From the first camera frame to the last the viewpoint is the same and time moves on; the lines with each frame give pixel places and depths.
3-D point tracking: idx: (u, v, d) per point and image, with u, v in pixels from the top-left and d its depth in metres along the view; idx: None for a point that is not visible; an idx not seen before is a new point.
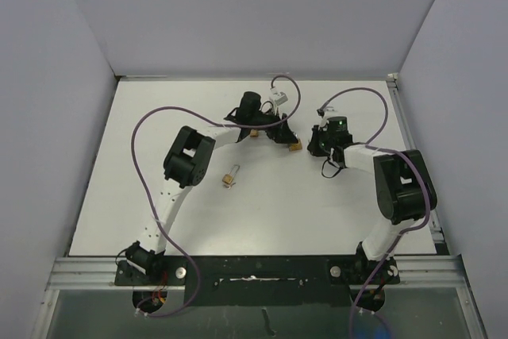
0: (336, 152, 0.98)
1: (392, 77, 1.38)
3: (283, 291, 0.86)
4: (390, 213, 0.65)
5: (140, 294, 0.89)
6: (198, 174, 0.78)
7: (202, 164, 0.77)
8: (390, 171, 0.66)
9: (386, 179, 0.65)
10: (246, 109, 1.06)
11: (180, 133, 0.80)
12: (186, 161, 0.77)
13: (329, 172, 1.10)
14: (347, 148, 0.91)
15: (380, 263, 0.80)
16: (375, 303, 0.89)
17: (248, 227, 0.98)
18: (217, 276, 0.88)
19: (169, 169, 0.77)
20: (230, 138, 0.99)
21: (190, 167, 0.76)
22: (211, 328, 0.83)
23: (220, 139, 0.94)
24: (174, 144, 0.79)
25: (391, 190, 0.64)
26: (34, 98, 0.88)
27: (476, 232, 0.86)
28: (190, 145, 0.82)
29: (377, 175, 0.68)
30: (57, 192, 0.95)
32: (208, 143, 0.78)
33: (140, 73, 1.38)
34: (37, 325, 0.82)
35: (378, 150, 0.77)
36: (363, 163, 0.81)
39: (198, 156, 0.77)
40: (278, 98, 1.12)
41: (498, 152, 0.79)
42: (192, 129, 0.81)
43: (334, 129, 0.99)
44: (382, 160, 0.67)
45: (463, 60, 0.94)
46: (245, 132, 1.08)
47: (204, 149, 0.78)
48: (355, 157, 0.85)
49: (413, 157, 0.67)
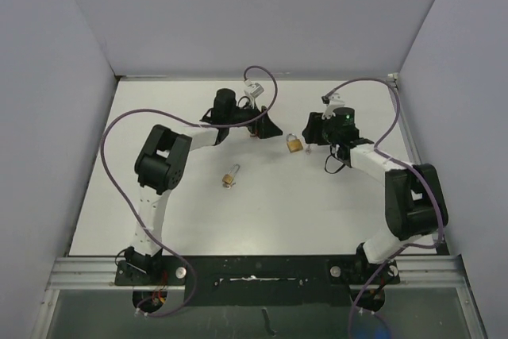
0: (342, 149, 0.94)
1: (392, 77, 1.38)
3: (283, 291, 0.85)
4: (398, 230, 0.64)
5: (140, 294, 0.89)
6: (173, 176, 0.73)
7: (178, 166, 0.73)
8: (403, 186, 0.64)
9: (397, 194, 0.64)
10: (221, 109, 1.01)
11: (153, 132, 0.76)
12: (160, 163, 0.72)
13: (332, 168, 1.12)
14: (354, 148, 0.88)
15: (381, 267, 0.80)
16: (375, 303, 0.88)
17: (248, 228, 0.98)
18: (217, 276, 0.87)
19: (143, 173, 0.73)
20: (209, 139, 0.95)
21: (164, 168, 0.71)
22: (211, 328, 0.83)
23: (196, 139, 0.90)
24: (147, 144, 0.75)
25: (402, 206, 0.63)
26: (35, 98, 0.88)
27: (476, 232, 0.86)
28: (163, 145, 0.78)
29: (387, 190, 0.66)
30: (57, 192, 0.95)
32: (182, 141, 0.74)
33: (140, 73, 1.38)
34: (37, 325, 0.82)
35: (389, 159, 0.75)
36: (372, 170, 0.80)
39: (172, 156, 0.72)
40: (253, 90, 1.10)
41: (498, 152, 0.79)
42: (165, 128, 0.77)
43: (340, 123, 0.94)
44: (394, 177, 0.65)
45: (463, 60, 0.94)
46: (223, 133, 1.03)
47: (179, 148, 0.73)
48: (364, 162, 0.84)
49: (426, 174, 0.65)
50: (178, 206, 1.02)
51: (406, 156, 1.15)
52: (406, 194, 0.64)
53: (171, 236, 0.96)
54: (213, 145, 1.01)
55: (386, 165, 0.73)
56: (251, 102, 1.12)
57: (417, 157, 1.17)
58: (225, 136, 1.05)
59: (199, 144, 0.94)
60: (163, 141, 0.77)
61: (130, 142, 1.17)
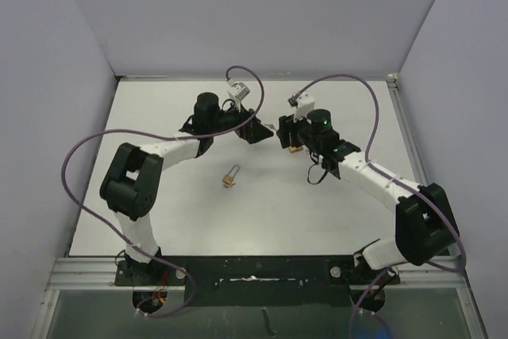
0: (326, 160, 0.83)
1: (392, 77, 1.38)
3: (283, 291, 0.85)
4: (414, 257, 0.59)
5: (140, 294, 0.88)
6: (144, 203, 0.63)
7: (148, 189, 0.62)
8: (417, 218, 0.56)
9: (411, 228, 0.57)
10: (203, 116, 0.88)
11: (117, 152, 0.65)
12: (128, 189, 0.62)
13: (315, 177, 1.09)
14: (344, 162, 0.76)
15: (382, 274, 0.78)
16: (375, 303, 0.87)
17: (248, 229, 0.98)
18: (217, 276, 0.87)
19: (111, 200, 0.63)
20: (187, 152, 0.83)
21: (134, 194, 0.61)
22: (211, 328, 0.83)
23: (172, 154, 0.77)
24: (112, 167, 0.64)
25: (417, 238, 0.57)
26: (36, 98, 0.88)
27: (476, 232, 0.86)
28: (132, 166, 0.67)
29: (400, 223, 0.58)
30: (57, 193, 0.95)
32: (152, 163, 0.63)
33: (140, 73, 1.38)
34: (36, 325, 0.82)
35: (392, 181, 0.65)
36: (373, 189, 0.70)
39: (141, 179, 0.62)
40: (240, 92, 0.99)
41: (498, 152, 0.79)
42: (132, 146, 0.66)
43: (319, 130, 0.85)
44: (406, 213, 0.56)
45: (463, 60, 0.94)
46: (206, 143, 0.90)
47: (148, 169, 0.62)
48: (358, 178, 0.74)
49: (436, 195, 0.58)
50: (178, 207, 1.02)
51: (407, 155, 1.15)
52: (419, 224, 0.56)
53: (171, 236, 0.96)
54: (195, 158, 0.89)
55: (391, 190, 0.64)
56: (237, 105, 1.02)
57: (417, 157, 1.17)
58: (208, 146, 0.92)
59: (176, 159, 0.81)
60: (131, 161, 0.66)
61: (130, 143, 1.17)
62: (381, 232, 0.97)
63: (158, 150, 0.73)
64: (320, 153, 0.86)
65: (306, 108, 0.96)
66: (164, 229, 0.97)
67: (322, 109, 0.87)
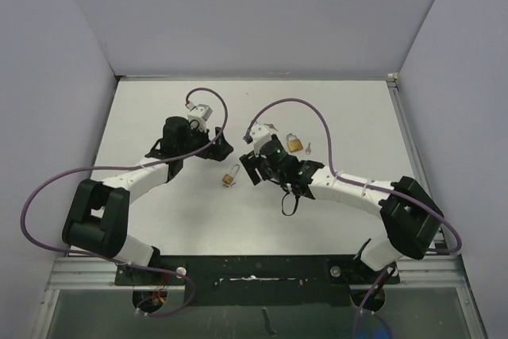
0: (295, 183, 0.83)
1: (392, 77, 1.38)
3: (283, 290, 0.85)
4: (413, 252, 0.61)
5: (140, 294, 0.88)
6: (116, 240, 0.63)
7: (117, 226, 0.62)
8: (402, 216, 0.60)
9: (402, 226, 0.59)
10: (173, 138, 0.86)
11: (78, 190, 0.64)
12: (96, 229, 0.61)
13: (289, 209, 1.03)
14: (313, 182, 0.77)
15: (382, 274, 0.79)
16: (375, 303, 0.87)
17: (248, 229, 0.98)
18: (217, 276, 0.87)
19: (80, 242, 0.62)
20: (156, 179, 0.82)
21: (101, 235, 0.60)
22: (212, 328, 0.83)
23: (139, 184, 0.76)
24: (74, 209, 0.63)
25: (409, 233, 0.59)
26: (35, 98, 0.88)
27: (475, 232, 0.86)
28: (95, 202, 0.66)
29: (390, 225, 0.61)
30: (57, 193, 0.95)
32: (118, 197, 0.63)
33: (140, 73, 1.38)
34: (37, 325, 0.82)
35: (366, 187, 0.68)
36: (352, 200, 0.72)
39: (107, 217, 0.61)
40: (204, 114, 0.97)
41: (498, 151, 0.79)
42: (92, 182, 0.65)
43: (276, 161, 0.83)
44: (391, 214, 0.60)
45: (463, 60, 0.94)
46: (176, 165, 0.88)
47: (113, 207, 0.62)
48: (333, 193, 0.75)
49: (411, 188, 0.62)
50: (178, 206, 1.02)
51: (407, 155, 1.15)
52: (406, 220, 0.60)
53: (171, 236, 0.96)
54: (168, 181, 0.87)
55: (369, 195, 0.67)
56: (202, 127, 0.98)
57: (417, 156, 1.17)
58: (178, 168, 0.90)
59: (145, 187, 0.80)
60: (94, 198, 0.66)
61: (129, 143, 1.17)
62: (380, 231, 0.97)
63: (122, 182, 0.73)
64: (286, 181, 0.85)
65: (262, 141, 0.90)
66: (164, 229, 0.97)
67: (273, 140, 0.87)
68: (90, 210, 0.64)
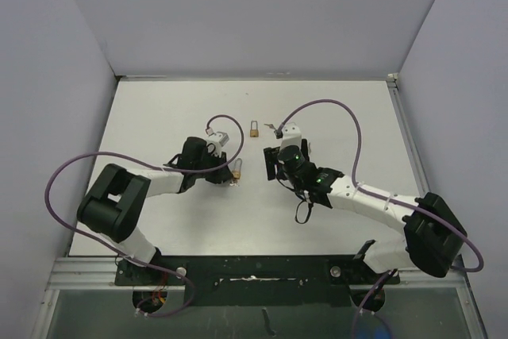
0: (313, 191, 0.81)
1: (392, 77, 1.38)
3: (283, 291, 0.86)
4: (435, 271, 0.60)
5: (140, 294, 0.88)
6: (128, 225, 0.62)
7: (132, 210, 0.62)
8: (426, 233, 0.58)
9: (425, 244, 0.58)
10: (190, 154, 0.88)
11: (102, 171, 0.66)
12: (111, 209, 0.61)
13: (302, 216, 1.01)
14: (333, 191, 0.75)
15: (382, 279, 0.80)
16: (375, 303, 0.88)
17: (248, 229, 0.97)
18: (217, 276, 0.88)
19: (92, 220, 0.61)
20: (169, 185, 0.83)
21: (115, 216, 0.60)
22: (211, 328, 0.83)
23: (155, 185, 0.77)
24: (94, 186, 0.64)
25: (434, 253, 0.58)
26: (35, 97, 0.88)
27: (475, 232, 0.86)
28: (116, 187, 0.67)
29: (413, 243, 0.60)
30: (57, 192, 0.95)
32: (140, 182, 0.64)
33: (140, 74, 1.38)
34: (37, 325, 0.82)
35: (389, 201, 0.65)
36: (371, 213, 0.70)
39: (125, 200, 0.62)
40: (220, 140, 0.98)
41: (498, 149, 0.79)
42: (117, 167, 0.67)
43: (294, 167, 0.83)
44: (415, 232, 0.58)
45: (463, 60, 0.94)
46: (189, 179, 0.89)
47: (134, 192, 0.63)
48: (353, 204, 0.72)
49: (437, 206, 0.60)
50: (178, 206, 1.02)
51: (407, 155, 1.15)
52: (430, 237, 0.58)
53: (171, 236, 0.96)
54: (176, 191, 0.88)
55: (392, 209, 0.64)
56: (217, 152, 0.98)
57: (417, 157, 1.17)
58: (190, 183, 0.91)
59: (159, 190, 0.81)
60: (116, 182, 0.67)
61: (129, 143, 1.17)
62: (380, 233, 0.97)
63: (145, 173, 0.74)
64: (305, 188, 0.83)
65: (290, 140, 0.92)
66: (165, 228, 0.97)
67: (290, 147, 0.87)
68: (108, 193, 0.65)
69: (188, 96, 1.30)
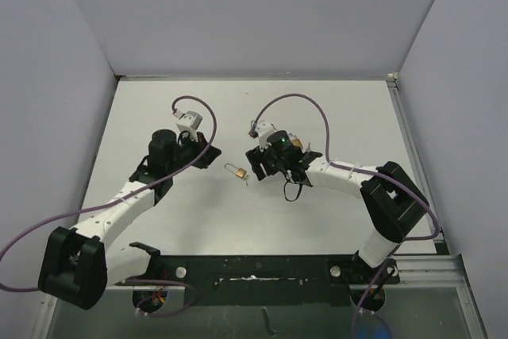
0: (295, 172, 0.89)
1: (392, 77, 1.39)
3: (283, 290, 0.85)
4: (392, 234, 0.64)
5: (140, 294, 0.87)
6: (94, 289, 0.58)
7: (90, 282, 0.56)
8: (382, 196, 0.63)
9: (381, 206, 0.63)
10: (159, 156, 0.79)
11: (50, 243, 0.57)
12: (69, 284, 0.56)
13: (292, 194, 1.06)
14: (309, 168, 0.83)
15: (382, 267, 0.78)
16: (375, 303, 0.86)
17: (248, 230, 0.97)
18: (217, 276, 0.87)
19: (55, 292, 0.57)
20: (139, 206, 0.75)
21: (75, 291, 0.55)
22: (211, 328, 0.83)
23: (118, 223, 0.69)
24: (46, 261, 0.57)
25: (390, 216, 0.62)
26: (35, 98, 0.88)
27: (477, 233, 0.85)
28: (71, 251, 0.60)
29: (371, 206, 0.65)
30: (58, 192, 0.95)
32: (90, 253, 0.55)
33: (140, 74, 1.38)
34: (37, 325, 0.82)
35: (353, 171, 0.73)
36: (340, 184, 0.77)
39: (79, 275, 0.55)
40: (192, 124, 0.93)
41: (498, 149, 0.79)
42: (66, 233, 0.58)
43: (281, 150, 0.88)
44: (371, 193, 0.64)
45: (463, 59, 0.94)
46: (164, 186, 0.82)
47: (87, 261, 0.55)
48: (326, 178, 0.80)
49: (394, 173, 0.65)
50: (178, 207, 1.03)
51: (407, 155, 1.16)
52: (386, 200, 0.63)
53: (171, 237, 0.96)
54: (153, 204, 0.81)
55: (355, 178, 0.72)
56: (194, 136, 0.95)
57: (417, 157, 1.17)
58: (165, 190, 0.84)
59: (128, 221, 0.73)
60: (68, 247, 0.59)
61: (128, 143, 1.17)
62: None
63: (99, 224, 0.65)
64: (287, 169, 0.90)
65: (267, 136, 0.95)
66: (165, 229, 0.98)
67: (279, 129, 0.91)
68: (66, 260, 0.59)
69: (188, 95, 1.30)
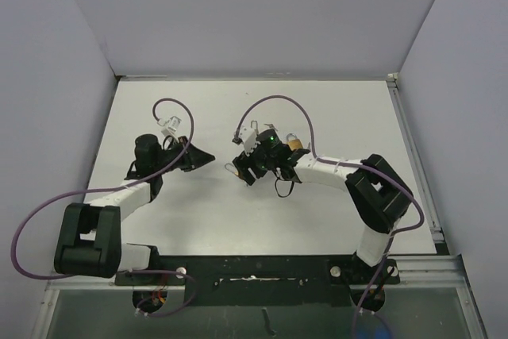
0: (284, 169, 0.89)
1: (392, 77, 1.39)
3: (282, 290, 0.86)
4: (379, 225, 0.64)
5: (140, 294, 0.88)
6: (114, 256, 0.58)
7: (112, 244, 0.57)
8: (367, 186, 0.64)
9: (365, 195, 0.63)
10: (146, 159, 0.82)
11: (67, 216, 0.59)
12: (90, 250, 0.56)
13: (284, 190, 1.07)
14: (298, 165, 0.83)
15: (380, 265, 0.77)
16: (375, 303, 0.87)
17: (248, 230, 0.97)
18: (217, 276, 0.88)
19: (75, 267, 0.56)
20: (140, 198, 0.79)
21: (97, 255, 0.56)
22: (211, 328, 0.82)
23: (125, 203, 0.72)
24: (63, 234, 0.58)
25: (375, 206, 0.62)
26: (35, 98, 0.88)
27: (477, 232, 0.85)
28: (85, 227, 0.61)
29: (356, 198, 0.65)
30: (58, 192, 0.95)
32: (110, 214, 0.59)
33: (140, 74, 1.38)
34: (37, 325, 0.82)
35: (339, 164, 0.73)
36: (328, 179, 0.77)
39: (102, 236, 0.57)
40: (173, 125, 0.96)
41: (498, 149, 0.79)
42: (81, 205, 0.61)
43: (271, 147, 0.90)
44: (355, 183, 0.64)
45: (463, 59, 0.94)
46: (157, 185, 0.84)
47: (109, 223, 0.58)
48: (314, 173, 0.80)
49: (379, 165, 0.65)
50: (178, 207, 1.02)
51: (407, 155, 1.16)
52: (371, 190, 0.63)
53: (170, 237, 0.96)
54: (148, 202, 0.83)
55: (340, 171, 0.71)
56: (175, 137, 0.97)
57: (417, 157, 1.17)
58: (159, 187, 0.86)
59: (130, 209, 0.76)
60: (84, 221, 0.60)
61: (128, 142, 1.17)
62: None
63: (109, 199, 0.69)
64: (276, 166, 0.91)
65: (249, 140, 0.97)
66: (165, 229, 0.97)
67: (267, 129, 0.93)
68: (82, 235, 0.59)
69: (188, 95, 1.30)
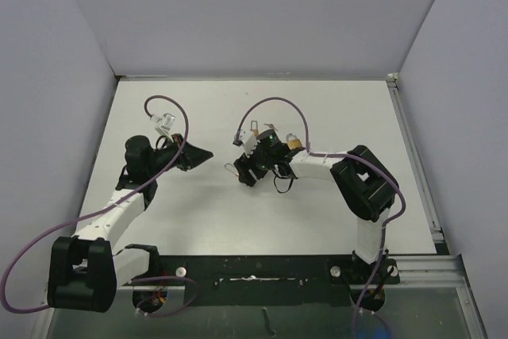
0: (282, 165, 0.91)
1: (392, 77, 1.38)
3: (283, 291, 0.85)
4: (363, 213, 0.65)
5: (140, 294, 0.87)
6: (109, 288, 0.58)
7: (104, 280, 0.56)
8: (351, 175, 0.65)
9: (350, 184, 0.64)
10: (139, 165, 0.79)
11: (53, 254, 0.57)
12: (83, 287, 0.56)
13: (284, 185, 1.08)
14: (293, 161, 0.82)
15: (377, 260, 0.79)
16: (375, 302, 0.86)
17: (247, 230, 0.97)
18: (217, 276, 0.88)
19: (68, 303, 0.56)
20: (133, 209, 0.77)
21: (90, 293, 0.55)
22: (211, 328, 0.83)
23: (117, 227, 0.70)
24: (52, 272, 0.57)
25: (359, 193, 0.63)
26: (35, 98, 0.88)
27: (477, 233, 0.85)
28: (76, 260, 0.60)
29: (341, 186, 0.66)
30: (58, 192, 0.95)
32: (99, 251, 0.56)
33: (140, 74, 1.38)
34: (37, 325, 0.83)
35: (326, 156, 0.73)
36: (319, 174, 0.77)
39: (94, 274, 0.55)
40: (167, 123, 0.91)
41: (498, 149, 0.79)
42: (68, 241, 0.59)
43: (268, 146, 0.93)
44: (338, 171, 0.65)
45: (463, 59, 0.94)
46: (152, 190, 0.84)
47: (98, 262, 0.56)
48: (307, 168, 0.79)
49: (363, 154, 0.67)
50: (178, 206, 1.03)
51: (407, 155, 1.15)
52: (354, 179, 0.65)
53: (170, 237, 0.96)
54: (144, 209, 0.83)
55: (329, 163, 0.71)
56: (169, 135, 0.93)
57: (417, 157, 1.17)
58: (153, 192, 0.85)
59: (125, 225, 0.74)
60: (74, 255, 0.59)
61: None
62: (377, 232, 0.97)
63: (98, 229, 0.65)
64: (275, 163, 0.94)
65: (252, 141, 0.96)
66: (165, 230, 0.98)
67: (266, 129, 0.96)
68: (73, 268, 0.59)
69: (187, 95, 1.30)
